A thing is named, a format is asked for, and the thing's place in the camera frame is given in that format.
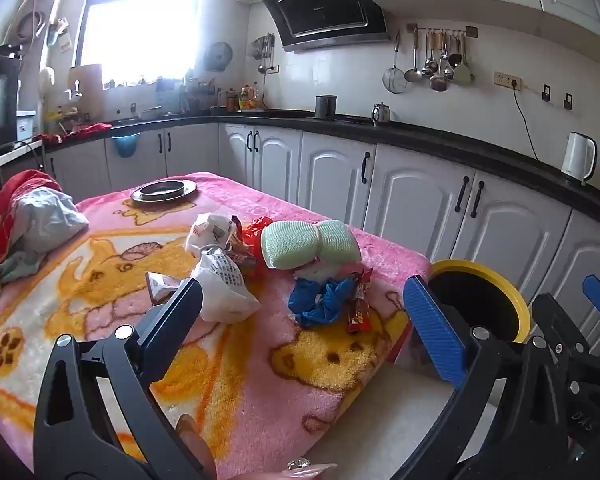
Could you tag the white plastic bag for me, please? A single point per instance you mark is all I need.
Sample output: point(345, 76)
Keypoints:
point(225, 295)

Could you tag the metal utensil rail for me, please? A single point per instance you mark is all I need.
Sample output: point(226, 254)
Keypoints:
point(472, 31)

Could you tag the kitchen window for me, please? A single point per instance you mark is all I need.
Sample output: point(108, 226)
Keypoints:
point(140, 20)

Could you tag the silver foil wrapper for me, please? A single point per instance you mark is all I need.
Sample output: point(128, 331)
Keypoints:
point(157, 285)

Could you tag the round metal plate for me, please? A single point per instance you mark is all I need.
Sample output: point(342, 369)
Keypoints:
point(163, 196)

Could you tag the metal mesh strainer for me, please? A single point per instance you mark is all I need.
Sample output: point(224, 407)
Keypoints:
point(396, 80)

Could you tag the red floral cloth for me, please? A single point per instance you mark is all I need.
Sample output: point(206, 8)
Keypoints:
point(15, 200)

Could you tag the white crumpled paper wrapper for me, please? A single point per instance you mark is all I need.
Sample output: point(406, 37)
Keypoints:
point(207, 232)

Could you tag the red cloth with fringe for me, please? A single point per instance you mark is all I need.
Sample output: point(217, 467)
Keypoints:
point(85, 131)

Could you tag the black wall hook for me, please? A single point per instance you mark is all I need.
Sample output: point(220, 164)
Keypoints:
point(546, 93)
point(568, 101)

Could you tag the pink printed blanket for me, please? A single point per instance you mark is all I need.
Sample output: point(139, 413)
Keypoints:
point(280, 410)

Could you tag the small metal teapot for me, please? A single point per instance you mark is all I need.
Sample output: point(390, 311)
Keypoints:
point(381, 115)

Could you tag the white base cabinets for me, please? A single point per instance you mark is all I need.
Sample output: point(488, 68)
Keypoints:
point(420, 200)

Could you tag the white storage box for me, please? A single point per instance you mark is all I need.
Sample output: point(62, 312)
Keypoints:
point(25, 127)

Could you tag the group of condiment bottles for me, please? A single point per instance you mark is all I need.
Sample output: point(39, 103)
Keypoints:
point(247, 99)

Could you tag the black range hood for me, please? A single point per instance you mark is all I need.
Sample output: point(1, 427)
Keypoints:
point(325, 10)

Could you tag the row of hanging kitchen utensils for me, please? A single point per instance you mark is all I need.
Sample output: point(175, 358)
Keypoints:
point(438, 82)

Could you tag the metal pot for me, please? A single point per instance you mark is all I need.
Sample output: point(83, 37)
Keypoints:
point(325, 107)

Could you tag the person's left hand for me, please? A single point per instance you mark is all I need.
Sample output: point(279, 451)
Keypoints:
point(192, 440)

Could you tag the light blue cloth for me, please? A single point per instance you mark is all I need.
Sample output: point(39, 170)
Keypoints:
point(50, 220)

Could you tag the blue bag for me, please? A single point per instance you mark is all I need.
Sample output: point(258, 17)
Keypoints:
point(320, 305)

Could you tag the long red snack packet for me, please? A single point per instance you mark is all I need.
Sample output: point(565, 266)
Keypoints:
point(358, 315)

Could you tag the black kitchen countertop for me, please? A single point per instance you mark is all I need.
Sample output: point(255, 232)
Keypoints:
point(430, 142)

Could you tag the round grey lid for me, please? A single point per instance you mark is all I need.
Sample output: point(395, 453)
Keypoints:
point(218, 56)

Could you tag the yellow-rimmed black bin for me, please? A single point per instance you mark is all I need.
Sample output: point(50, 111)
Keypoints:
point(521, 310)

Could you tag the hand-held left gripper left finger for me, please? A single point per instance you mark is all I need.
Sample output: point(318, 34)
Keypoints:
point(180, 305)

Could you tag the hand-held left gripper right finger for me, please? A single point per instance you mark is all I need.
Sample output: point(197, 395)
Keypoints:
point(435, 330)

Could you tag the wall power socket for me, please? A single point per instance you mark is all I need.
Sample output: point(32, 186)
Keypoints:
point(505, 80)

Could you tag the white electric kettle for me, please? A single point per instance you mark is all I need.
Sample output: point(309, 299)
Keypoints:
point(577, 157)

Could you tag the blue hanging basin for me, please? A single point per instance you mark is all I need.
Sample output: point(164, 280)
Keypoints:
point(126, 145)

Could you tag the green mesh scrub cloth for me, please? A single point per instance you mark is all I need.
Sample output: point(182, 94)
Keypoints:
point(285, 245)

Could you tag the red plastic bag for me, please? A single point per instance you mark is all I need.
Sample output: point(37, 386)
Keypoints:
point(257, 230)

